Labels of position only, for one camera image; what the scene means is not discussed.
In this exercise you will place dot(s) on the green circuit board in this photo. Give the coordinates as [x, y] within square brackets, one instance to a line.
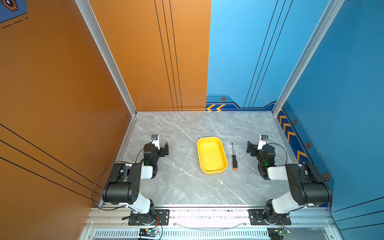
[278, 234]
[148, 234]

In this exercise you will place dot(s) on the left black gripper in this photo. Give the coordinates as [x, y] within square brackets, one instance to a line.
[162, 150]

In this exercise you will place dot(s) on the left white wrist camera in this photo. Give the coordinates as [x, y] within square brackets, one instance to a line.
[155, 141]

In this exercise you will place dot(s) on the yellow plastic bin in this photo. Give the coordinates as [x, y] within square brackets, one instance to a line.
[212, 156]

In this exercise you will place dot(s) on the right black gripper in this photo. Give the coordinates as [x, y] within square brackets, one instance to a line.
[253, 149]

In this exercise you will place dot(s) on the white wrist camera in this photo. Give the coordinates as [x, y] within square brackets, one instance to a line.
[263, 140]
[155, 141]

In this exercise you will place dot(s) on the left aluminium corner post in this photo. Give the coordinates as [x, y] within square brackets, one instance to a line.
[101, 42]

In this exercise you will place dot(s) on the aluminium corner post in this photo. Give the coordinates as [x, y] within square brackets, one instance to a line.
[101, 42]
[317, 36]

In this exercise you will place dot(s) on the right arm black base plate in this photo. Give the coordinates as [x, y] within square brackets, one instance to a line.
[260, 217]

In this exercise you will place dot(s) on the right aluminium corner post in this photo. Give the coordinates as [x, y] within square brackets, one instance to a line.
[317, 36]

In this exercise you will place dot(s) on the left green circuit board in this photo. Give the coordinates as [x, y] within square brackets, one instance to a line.
[148, 234]

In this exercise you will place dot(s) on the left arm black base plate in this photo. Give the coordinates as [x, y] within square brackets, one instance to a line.
[152, 218]

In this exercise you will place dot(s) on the aluminium front rail frame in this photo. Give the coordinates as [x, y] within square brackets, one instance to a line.
[211, 222]

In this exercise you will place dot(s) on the right green circuit board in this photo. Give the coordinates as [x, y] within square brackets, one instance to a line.
[278, 234]

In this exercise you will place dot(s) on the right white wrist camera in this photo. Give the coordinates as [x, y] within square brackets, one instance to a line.
[263, 140]

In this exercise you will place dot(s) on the black orange handled screwdriver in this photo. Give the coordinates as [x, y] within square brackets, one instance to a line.
[234, 158]

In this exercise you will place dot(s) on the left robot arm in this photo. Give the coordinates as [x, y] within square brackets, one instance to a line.
[122, 187]

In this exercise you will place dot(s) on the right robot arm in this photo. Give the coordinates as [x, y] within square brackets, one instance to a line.
[307, 186]

